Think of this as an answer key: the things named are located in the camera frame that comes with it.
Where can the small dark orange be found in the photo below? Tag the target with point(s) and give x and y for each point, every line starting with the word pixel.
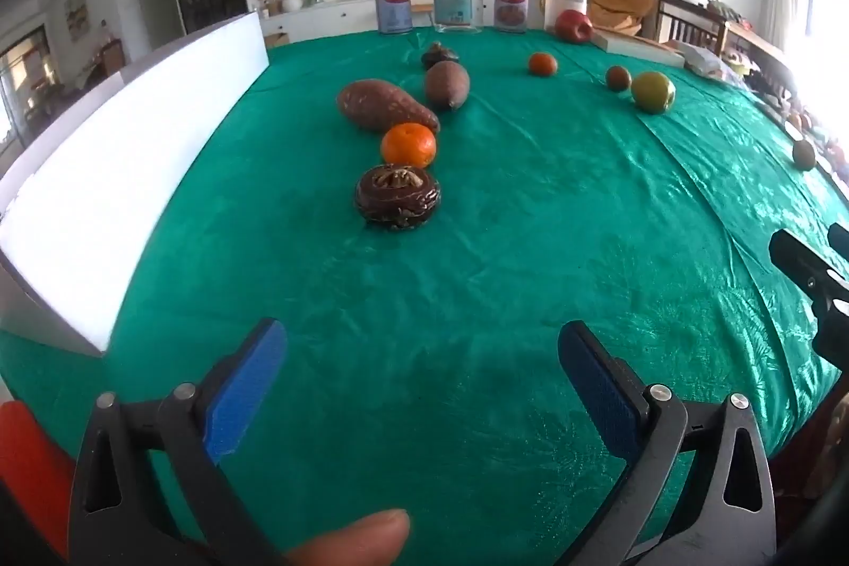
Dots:
pixel 542 64

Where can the person's left hand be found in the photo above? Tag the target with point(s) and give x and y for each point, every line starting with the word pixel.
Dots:
pixel 358 536

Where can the green apple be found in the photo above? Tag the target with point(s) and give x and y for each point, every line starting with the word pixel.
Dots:
pixel 653 92

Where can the glass jar with gold lid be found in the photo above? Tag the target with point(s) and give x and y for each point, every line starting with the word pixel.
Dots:
pixel 456 1

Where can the walnut-stuffed date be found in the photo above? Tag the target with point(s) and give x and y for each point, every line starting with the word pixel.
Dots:
pixel 398 201
pixel 439 55

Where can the green tablecloth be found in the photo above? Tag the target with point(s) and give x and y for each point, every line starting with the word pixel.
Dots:
pixel 497 248

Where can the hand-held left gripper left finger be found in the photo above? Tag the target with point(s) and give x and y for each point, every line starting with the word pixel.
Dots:
pixel 245 393

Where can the framed wall picture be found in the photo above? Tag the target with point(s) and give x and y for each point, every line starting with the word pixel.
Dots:
pixel 76 9

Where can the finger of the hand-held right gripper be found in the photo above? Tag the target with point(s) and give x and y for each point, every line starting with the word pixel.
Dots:
pixel 840 238
pixel 806 267

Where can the red label tin can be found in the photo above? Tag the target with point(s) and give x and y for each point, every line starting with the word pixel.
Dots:
pixel 511 1
pixel 391 2

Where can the large sweet potato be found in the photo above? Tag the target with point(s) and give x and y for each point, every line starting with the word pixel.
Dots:
pixel 381 105

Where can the wooden chair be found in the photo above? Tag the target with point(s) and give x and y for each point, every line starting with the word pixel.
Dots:
pixel 743 35

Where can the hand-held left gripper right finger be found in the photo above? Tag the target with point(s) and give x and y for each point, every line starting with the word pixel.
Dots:
pixel 597 390

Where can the brown kiwi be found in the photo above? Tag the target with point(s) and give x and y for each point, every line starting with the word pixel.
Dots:
pixel 618 78
pixel 804 153

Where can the white television cabinet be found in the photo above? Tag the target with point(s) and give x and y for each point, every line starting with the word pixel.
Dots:
pixel 331 15

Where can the white plastic bag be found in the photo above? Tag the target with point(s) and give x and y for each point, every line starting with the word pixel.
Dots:
pixel 706 59

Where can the small sweet potato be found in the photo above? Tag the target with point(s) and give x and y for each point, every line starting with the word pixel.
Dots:
pixel 448 83

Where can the wooden shelf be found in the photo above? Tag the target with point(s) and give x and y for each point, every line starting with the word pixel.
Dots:
pixel 106 55

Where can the red apple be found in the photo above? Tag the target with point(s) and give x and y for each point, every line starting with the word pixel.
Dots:
pixel 574 25

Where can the red plastic stool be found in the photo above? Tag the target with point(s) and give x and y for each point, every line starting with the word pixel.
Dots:
pixel 26 460

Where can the white plastic container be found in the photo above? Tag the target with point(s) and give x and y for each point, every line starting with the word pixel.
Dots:
pixel 566 2

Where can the white foam board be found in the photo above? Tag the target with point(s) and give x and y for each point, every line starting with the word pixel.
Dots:
pixel 132 141

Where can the bright orange mandarin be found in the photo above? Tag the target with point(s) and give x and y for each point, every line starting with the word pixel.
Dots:
pixel 408 145

